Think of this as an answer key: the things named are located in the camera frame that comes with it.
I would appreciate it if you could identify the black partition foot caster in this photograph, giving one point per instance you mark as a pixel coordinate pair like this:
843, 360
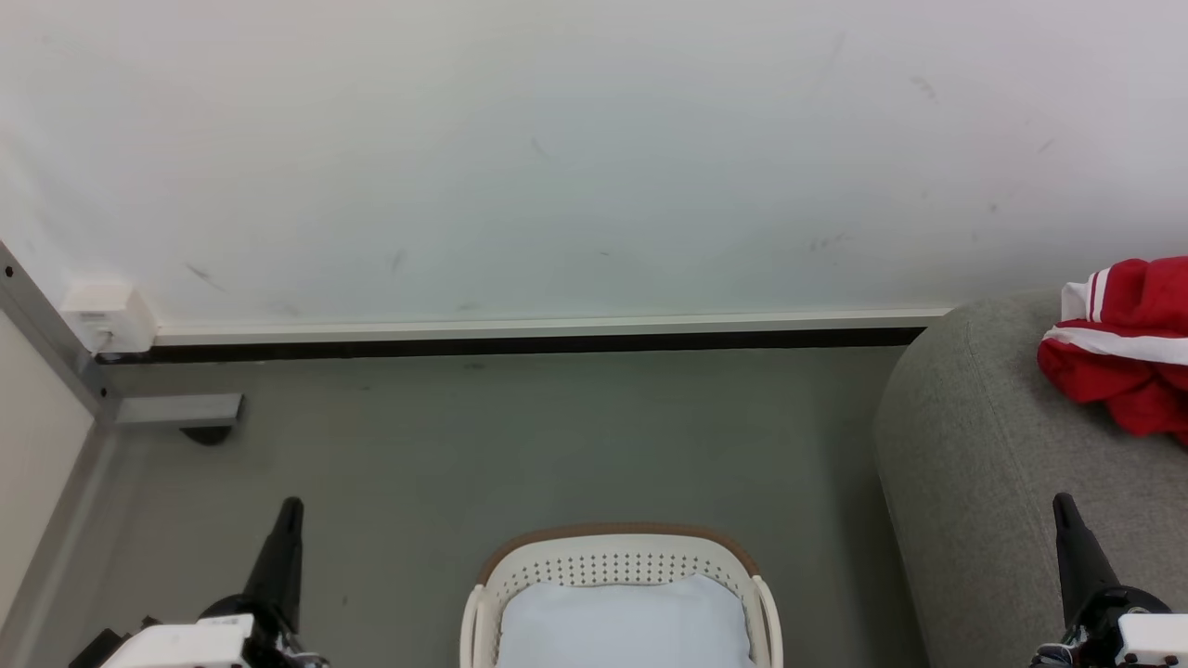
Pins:
207, 434

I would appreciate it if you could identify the pale white cloth in basket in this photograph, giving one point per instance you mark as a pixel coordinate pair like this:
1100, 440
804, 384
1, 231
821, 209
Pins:
622, 622

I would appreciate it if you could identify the white wall junction box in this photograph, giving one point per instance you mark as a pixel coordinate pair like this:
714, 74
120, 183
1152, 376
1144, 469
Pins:
104, 317

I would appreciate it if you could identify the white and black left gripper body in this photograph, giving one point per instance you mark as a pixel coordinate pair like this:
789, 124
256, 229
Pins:
204, 640

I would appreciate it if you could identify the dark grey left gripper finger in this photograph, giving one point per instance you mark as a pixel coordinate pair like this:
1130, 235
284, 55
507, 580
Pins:
278, 557

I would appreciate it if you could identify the grey fabric sofa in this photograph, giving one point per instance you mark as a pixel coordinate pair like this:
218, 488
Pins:
984, 482

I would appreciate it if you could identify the black baseboard strip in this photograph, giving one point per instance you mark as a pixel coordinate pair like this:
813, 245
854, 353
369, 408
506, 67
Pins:
520, 344

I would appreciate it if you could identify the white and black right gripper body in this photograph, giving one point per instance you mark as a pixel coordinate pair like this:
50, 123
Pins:
1137, 635

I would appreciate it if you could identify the red and white jersey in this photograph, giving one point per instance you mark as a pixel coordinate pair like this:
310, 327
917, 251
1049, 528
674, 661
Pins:
1132, 362

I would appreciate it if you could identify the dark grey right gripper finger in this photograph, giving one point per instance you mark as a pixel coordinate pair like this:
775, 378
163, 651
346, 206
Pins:
1081, 557

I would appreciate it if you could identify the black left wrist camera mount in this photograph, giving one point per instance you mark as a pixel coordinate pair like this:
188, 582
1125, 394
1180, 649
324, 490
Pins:
93, 649

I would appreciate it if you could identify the white wall trim strip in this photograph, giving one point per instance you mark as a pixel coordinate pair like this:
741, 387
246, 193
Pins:
557, 327

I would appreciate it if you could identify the white plastic laundry basket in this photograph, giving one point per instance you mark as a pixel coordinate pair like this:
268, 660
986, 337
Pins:
613, 557

